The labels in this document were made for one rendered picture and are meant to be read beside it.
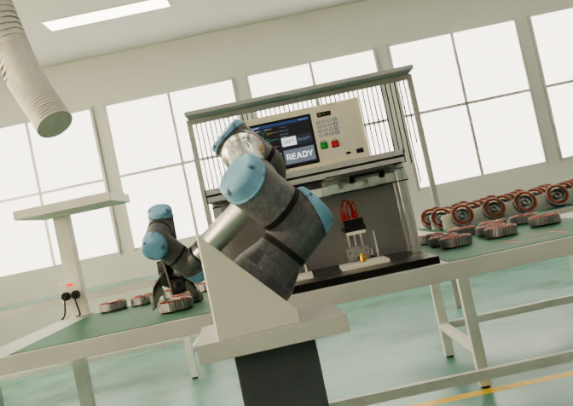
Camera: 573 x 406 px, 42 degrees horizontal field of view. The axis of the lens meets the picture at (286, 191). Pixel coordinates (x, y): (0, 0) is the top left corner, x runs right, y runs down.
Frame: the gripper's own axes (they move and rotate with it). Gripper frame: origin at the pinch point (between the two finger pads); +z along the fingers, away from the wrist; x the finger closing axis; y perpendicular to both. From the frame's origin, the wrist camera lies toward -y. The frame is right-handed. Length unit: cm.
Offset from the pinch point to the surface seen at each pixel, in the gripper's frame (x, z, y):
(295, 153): -49, -36, 19
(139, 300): 11, 28, 50
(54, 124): 30, -27, 114
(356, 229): -61, -17, -5
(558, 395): -151, 89, 1
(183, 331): 1.1, -10.8, -28.4
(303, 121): -54, -46, 24
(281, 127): -46, -44, 25
